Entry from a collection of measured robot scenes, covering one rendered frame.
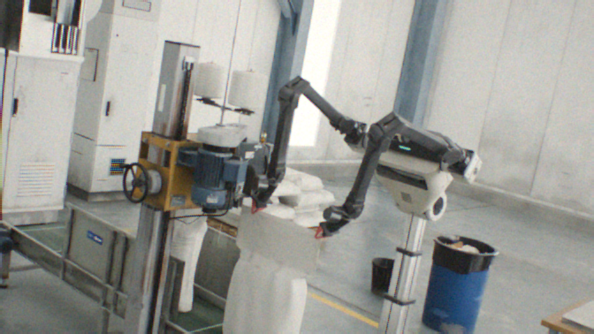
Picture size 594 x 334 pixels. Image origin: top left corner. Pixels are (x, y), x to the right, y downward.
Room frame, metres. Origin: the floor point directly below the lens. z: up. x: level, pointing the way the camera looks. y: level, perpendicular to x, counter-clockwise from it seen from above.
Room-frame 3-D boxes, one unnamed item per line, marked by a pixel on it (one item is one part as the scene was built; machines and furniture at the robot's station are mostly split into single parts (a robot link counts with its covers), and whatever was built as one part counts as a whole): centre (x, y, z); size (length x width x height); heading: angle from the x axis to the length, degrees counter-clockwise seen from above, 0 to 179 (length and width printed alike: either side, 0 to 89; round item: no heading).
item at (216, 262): (3.89, 0.52, 0.54); 1.05 x 0.02 x 0.41; 51
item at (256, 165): (3.39, 0.34, 1.21); 0.30 x 0.25 x 0.30; 51
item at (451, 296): (4.93, -1.34, 0.32); 0.51 x 0.48 x 0.65; 141
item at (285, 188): (6.19, 0.26, 0.56); 0.66 x 0.42 x 0.15; 141
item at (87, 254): (3.47, 0.85, 0.54); 1.05 x 0.02 x 0.41; 51
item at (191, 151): (2.96, 0.45, 1.27); 0.12 x 0.09 x 0.09; 141
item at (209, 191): (2.93, 0.36, 1.21); 0.15 x 0.15 x 0.25
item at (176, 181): (3.11, 0.53, 1.18); 0.34 x 0.25 x 0.31; 141
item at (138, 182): (2.89, 0.68, 1.13); 0.18 x 0.11 x 0.18; 51
